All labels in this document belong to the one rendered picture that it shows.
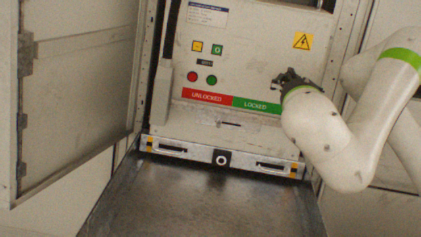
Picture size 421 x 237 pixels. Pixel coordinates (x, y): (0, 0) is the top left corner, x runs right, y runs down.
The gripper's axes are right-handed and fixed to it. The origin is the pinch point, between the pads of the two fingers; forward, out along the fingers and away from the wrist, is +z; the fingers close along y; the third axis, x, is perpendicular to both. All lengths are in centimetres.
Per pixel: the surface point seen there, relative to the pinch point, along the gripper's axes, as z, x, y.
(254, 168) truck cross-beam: 12.1, -35.2, -2.8
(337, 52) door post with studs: 31.7, 3.1, 18.6
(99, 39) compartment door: 7, -1, -55
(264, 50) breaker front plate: 13.4, 3.0, -7.4
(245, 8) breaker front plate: 13.4, 13.9, -15.2
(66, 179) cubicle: 30, -62, -70
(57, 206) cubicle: 30, -75, -74
